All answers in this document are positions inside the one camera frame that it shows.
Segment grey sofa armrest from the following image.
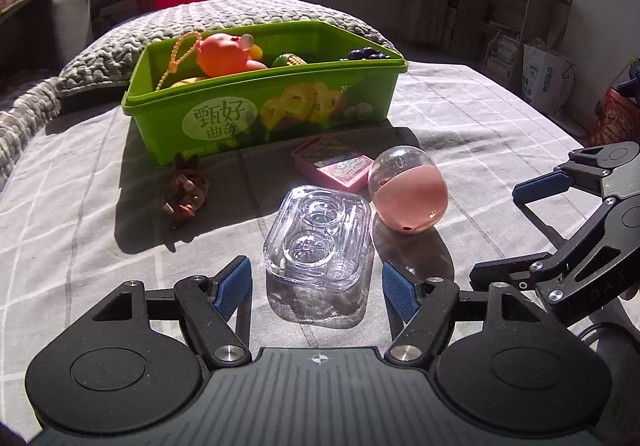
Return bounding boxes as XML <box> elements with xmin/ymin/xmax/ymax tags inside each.
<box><xmin>0</xmin><ymin>0</ymin><xmax>94</xmax><ymax>77</ymax></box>

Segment pink clear capsule ball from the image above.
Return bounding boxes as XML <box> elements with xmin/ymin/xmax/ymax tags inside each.
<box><xmin>368</xmin><ymin>145</ymin><xmax>448</xmax><ymax>235</ymax></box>

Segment purple toy grapes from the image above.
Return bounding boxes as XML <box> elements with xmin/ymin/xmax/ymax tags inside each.
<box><xmin>342</xmin><ymin>46</ymin><xmax>390</xmax><ymax>62</ymax></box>

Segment small brown animal figurine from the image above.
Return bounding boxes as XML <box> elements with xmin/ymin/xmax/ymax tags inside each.
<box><xmin>162</xmin><ymin>152</ymin><xmax>209</xmax><ymax>230</ymax></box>

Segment pink pig squeeze toy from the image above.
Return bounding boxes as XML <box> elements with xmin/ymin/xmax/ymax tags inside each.
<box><xmin>154</xmin><ymin>30</ymin><xmax>269</xmax><ymax>92</ymax></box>

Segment pink card box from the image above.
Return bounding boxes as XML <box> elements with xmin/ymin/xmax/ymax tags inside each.
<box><xmin>291</xmin><ymin>136</ymin><xmax>373</xmax><ymax>194</ymax></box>

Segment grey checked blanket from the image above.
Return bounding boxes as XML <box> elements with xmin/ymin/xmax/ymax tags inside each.
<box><xmin>0</xmin><ymin>69</ymin><xmax>61</xmax><ymax>188</ymax></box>

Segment toy corn cob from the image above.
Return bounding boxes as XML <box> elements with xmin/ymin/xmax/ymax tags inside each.
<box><xmin>272</xmin><ymin>53</ymin><xmax>307</xmax><ymax>68</ymax></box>

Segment grey knitted pillow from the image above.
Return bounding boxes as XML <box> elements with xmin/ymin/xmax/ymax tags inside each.
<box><xmin>56</xmin><ymin>0</ymin><xmax>394</xmax><ymax>98</ymax></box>

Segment red snack bag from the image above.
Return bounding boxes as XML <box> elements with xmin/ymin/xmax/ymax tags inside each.
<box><xmin>589</xmin><ymin>88</ymin><xmax>640</xmax><ymax>146</ymax></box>

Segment clear plastic lens case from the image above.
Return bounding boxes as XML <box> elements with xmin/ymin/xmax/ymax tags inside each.
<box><xmin>262</xmin><ymin>185</ymin><xmax>371</xmax><ymax>293</ymax></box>

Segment yellow toy pumpkin bowl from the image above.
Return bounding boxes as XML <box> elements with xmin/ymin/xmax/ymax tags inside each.
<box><xmin>169</xmin><ymin>76</ymin><xmax>208</xmax><ymax>88</ymax></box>

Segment green plastic cookie box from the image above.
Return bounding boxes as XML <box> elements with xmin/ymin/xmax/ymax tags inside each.
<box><xmin>122</xmin><ymin>21</ymin><xmax>408</xmax><ymax>166</ymax></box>

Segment white paper bag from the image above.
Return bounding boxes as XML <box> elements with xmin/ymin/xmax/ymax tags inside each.
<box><xmin>522</xmin><ymin>40</ymin><xmax>576</xmax><ymax>116</ymax></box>

